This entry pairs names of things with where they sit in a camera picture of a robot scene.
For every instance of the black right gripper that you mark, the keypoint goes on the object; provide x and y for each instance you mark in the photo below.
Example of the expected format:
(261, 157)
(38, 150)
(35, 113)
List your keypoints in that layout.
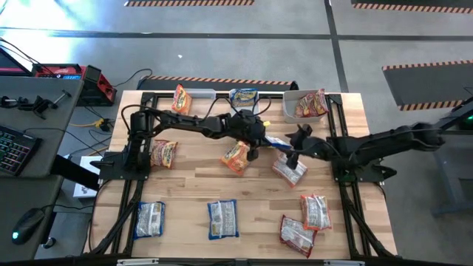
(318, 149)

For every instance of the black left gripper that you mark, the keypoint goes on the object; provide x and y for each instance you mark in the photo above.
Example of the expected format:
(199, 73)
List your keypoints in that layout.
(245, 129)

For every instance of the orange Maruchan noodle pack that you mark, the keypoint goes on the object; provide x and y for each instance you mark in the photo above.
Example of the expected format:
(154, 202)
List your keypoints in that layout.
(182, 103)
(286, 174)
(316, 212)
(234, 159)

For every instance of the red Maruchan noodle pack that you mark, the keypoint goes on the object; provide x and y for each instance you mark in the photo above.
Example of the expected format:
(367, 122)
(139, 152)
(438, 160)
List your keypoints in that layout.
(162, 153)
(296, 236)
(321, 101)
(305, 107)

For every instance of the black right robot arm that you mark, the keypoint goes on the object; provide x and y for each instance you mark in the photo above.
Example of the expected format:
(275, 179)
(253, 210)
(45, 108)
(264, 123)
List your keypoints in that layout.
(388, 142)

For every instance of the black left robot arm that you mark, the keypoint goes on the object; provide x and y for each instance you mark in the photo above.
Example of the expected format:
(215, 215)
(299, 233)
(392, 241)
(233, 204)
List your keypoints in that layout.
(184, 123)

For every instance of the pale grey plastic bin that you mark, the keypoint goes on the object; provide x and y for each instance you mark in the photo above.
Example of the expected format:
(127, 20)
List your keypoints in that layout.
(290, 111)

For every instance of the white plastic bin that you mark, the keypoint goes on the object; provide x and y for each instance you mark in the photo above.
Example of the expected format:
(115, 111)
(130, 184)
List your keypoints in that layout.
(233, 110)

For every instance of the black hazard-striped floor mat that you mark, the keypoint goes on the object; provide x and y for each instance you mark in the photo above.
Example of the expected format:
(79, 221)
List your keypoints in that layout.
(425, 86)
(188, 3)
(221, 85)
(414, 4)

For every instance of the clear plastic bin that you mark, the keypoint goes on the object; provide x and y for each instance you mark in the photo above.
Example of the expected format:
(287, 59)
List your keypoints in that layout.
(203, 94)

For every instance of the dark metal stand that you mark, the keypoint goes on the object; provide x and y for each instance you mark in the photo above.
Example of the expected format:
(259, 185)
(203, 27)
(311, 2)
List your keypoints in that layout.
(447, 166)

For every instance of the yellow power plug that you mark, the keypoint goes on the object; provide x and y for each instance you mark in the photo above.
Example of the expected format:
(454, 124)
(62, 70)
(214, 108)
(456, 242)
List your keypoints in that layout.
(99, 123)

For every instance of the white cardboard box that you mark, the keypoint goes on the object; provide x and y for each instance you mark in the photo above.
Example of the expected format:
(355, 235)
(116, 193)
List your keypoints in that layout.
(88, 162)

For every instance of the red and black charger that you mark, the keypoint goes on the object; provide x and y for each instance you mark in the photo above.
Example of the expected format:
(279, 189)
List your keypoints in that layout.
(97, 86)

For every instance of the black desk brace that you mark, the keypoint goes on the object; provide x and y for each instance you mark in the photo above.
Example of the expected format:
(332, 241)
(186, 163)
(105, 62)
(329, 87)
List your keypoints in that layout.
(74, 173)

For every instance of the grey side desk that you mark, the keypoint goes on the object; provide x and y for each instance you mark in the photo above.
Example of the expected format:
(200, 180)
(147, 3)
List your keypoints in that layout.
(63, 140)

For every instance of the red tool case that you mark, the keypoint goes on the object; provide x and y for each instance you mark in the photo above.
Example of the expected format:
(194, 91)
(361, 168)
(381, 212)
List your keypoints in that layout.
(55, 71)

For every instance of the black clamp tool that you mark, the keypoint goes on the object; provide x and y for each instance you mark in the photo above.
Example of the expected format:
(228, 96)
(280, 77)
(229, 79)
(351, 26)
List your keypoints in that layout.
(40, 105)

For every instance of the black round knob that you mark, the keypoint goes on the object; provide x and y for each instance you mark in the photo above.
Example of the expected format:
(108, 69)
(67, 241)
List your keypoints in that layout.
(49, 242)

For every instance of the black computer mouse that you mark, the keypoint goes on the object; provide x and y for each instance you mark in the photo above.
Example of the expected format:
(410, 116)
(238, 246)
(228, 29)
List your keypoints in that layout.
(27, 225)

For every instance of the backlit black keyboard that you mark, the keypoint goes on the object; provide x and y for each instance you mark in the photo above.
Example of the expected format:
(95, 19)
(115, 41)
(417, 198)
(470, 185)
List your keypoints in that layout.
(15, 149)

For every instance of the black flat monitor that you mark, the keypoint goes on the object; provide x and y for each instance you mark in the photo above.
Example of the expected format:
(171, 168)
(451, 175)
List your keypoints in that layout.
(11, 64)

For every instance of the silver aluminium bracket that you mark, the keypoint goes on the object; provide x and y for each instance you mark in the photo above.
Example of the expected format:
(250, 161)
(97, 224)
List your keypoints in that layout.
(136, 262)
(343, 263)

